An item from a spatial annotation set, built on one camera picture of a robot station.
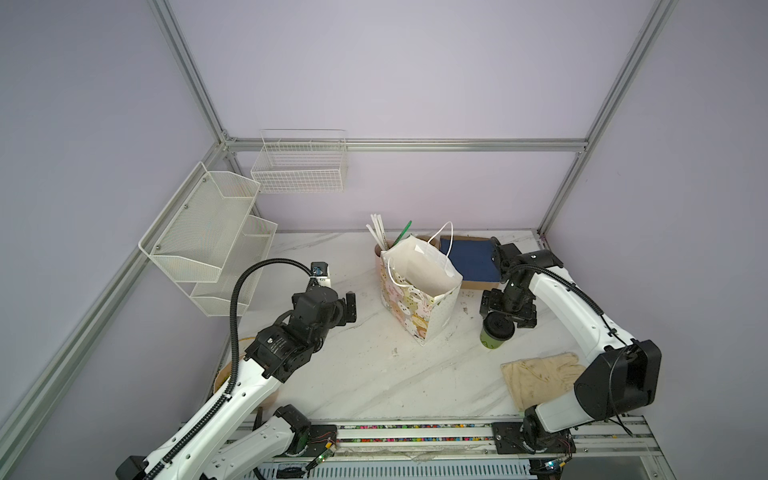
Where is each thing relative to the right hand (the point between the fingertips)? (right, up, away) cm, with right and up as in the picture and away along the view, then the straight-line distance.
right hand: (495, 317), depth 80 cm
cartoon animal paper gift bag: (-19, +7, +14) cm, 25 cm away
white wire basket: (-58, +48, +16) cm, 76 cm away
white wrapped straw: (-33, +25, +21) cm, 47 cm away
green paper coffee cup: (0, -9, +6) cm, 10 cm away
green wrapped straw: (-25, +24, +19) cm, 40 cm away
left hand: (-43, +7, -8) cm, 44 cm away
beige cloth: (+13, -18, +4) cm, 23 cm away
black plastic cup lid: (+2, -3, +2) cm, 4 cm away
